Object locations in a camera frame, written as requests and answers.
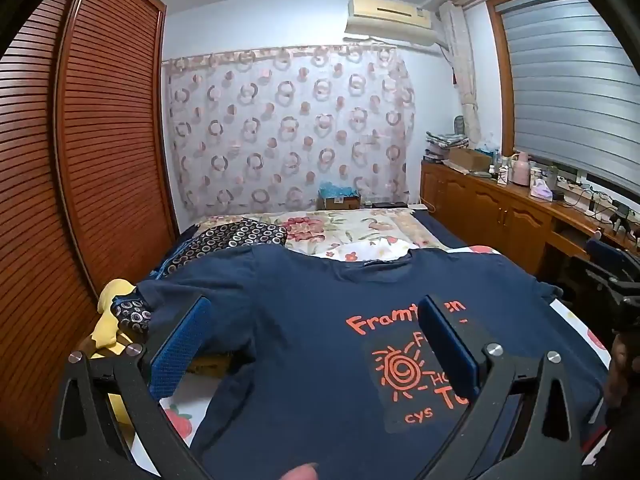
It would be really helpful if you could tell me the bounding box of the cream wall air conditioner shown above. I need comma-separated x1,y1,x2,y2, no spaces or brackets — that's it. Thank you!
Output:
346,0,442,51

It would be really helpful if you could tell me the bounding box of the person's left hand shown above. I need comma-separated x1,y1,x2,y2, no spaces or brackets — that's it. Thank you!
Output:
280,462,321,480

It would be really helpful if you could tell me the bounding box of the navy printed t-shirt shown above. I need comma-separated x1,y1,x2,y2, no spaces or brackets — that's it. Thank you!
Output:
135,245,612,480

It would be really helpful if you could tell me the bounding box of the yellow plush toy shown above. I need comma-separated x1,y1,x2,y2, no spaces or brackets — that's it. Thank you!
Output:
92,277,147,357

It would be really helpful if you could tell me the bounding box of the person's right hand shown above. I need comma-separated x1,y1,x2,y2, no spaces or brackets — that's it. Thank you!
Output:
604,331,640,411

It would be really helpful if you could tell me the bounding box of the pink thermos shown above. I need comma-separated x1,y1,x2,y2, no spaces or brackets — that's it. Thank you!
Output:
511,151,531,186

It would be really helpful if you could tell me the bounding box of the circle-patterned sheer curtain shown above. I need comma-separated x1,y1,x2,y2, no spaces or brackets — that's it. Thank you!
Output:
162,45,418,213

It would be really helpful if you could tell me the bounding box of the strawberry flower print sheet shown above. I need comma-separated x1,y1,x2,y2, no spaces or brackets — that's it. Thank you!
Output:
115,237,613,480

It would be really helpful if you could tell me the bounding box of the stack of folded towels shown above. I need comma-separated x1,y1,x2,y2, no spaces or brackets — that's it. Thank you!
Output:
425,130,468,161

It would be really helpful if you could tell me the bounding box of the open cardboard box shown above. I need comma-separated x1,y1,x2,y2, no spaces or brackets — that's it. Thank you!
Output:
447,146,493,173

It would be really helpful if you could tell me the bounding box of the yellow patterned cloth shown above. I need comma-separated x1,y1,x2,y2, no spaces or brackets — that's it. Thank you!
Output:
186,354,233,377

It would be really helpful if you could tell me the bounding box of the wooden louvered wardrobe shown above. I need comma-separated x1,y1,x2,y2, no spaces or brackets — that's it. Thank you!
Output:
0,0,179,461

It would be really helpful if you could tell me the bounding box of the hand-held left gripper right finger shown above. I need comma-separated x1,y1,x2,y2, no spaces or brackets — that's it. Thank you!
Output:
419,294,608,480

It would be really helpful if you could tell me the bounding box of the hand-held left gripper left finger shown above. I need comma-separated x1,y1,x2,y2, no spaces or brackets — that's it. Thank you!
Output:
47,294,221,480

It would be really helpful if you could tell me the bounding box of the cream window curtain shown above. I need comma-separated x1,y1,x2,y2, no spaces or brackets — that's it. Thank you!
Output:
439,0,483,146

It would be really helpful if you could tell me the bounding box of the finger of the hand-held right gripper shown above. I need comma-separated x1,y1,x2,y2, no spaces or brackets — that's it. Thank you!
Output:
570,255,608,303
586,237,632,273

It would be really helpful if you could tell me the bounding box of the dark circle-patterned cloth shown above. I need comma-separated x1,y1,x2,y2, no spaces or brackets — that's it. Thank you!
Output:
111,219,288,333

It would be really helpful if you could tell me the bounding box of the floral quilt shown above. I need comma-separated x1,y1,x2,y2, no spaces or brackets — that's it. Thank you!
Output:
192,208,446,262

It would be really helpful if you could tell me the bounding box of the long wooden cabinet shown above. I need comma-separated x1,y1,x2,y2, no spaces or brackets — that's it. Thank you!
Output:
420,157,640,286

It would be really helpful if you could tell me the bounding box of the grey window blind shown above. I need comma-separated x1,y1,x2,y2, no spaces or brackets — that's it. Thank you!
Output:
500,0,640,181

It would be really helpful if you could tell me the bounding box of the small cardboard box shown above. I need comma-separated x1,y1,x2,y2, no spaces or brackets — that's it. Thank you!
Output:
322,195,361,211

